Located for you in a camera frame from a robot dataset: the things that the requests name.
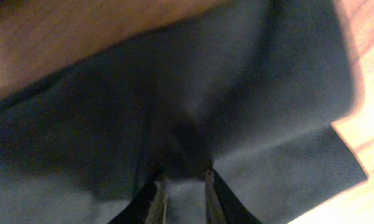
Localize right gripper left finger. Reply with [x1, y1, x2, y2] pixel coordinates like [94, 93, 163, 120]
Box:
[108, 174, 167, 224]

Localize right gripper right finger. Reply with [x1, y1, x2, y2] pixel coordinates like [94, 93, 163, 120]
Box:
[205, 169, 261, 224]

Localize black pants red waistband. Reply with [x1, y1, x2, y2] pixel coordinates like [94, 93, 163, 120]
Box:
[0, 0, 367, 223]

